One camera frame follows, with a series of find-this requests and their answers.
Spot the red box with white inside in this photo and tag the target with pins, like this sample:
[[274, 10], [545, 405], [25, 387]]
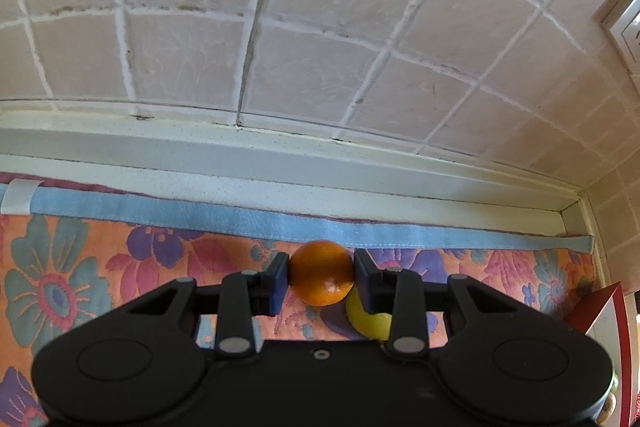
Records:
[[607, 322]]

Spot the yellow-green round fruit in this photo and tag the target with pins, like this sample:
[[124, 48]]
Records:
[[372, 324]]

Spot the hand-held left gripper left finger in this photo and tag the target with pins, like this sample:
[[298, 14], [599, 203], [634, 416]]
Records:
[[279, 283]]

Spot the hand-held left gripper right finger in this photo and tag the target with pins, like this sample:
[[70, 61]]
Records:
[[364, 282]]

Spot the orange tangerine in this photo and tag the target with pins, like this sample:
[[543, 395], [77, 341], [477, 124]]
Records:
[[322, 272]]

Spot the white wall socket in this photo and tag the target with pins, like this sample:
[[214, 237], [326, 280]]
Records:
[[625, 32]]

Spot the white tape patch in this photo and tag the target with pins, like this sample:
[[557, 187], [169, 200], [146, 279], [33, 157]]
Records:
[[17, 197]]

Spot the floral cloth mat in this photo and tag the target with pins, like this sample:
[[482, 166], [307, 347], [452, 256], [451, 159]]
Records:
[[75, 267]]

